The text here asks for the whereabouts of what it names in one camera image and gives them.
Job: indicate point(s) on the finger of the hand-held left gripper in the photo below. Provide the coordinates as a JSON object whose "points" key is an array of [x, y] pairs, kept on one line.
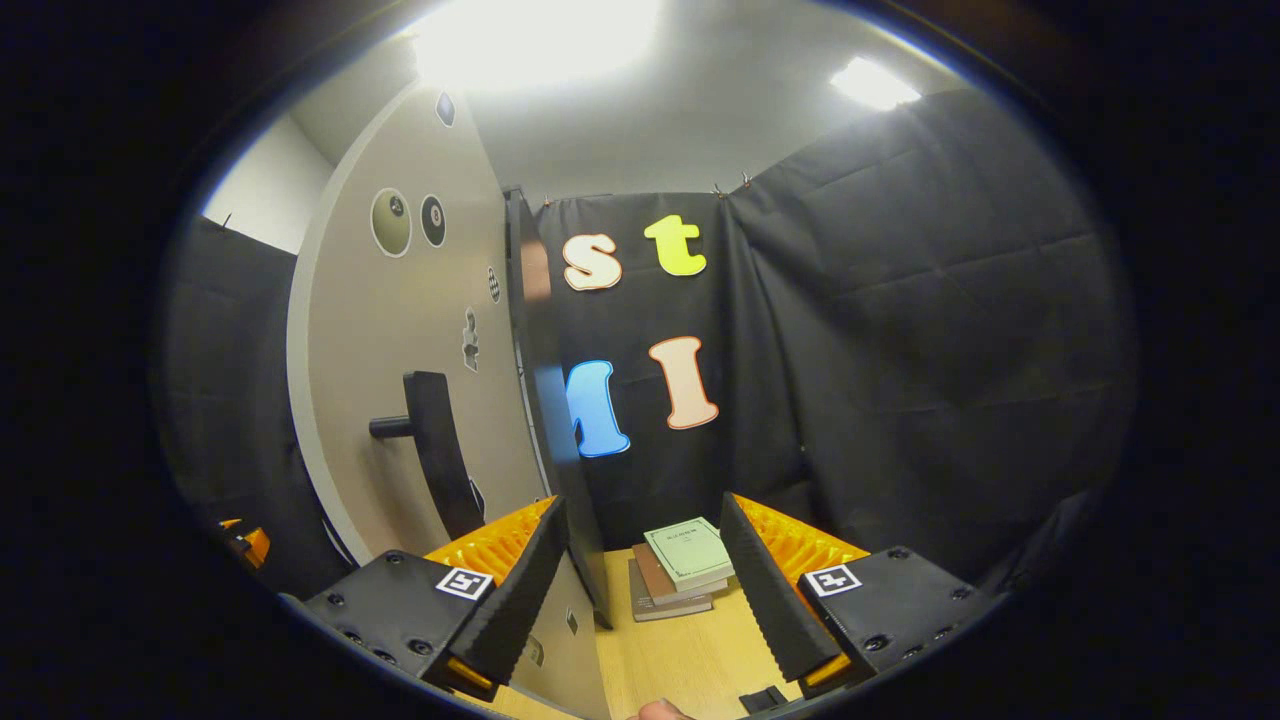
{"points": [[250, 543]]}

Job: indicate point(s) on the brown book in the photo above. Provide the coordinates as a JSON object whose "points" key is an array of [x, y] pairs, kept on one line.
{"points": [[650, 580]]}

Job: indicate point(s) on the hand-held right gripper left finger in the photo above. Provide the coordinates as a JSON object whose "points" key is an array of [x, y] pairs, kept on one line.
{"points": [[520, 610]]}

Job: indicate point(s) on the grey book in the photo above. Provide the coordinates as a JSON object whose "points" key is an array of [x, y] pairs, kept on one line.
{"points": [[660, 610]]}

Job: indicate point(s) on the ceiling light panel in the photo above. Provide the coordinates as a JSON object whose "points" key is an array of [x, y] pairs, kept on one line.
{"points": [[540, 40], [875, 82]]}

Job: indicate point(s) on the white cabinet door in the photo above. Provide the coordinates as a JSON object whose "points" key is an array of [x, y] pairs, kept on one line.
{"points": [[360, 330]]}

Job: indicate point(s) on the green book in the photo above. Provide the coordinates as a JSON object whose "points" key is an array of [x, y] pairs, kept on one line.
{"points": [[690, 552]]}

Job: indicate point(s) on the black backdrop cloth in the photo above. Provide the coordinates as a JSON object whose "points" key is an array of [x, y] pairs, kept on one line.
{"points": [[900, 350]]}

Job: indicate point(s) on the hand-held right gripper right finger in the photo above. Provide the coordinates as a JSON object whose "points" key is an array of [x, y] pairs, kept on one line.
{"points": [[765, 600]]}

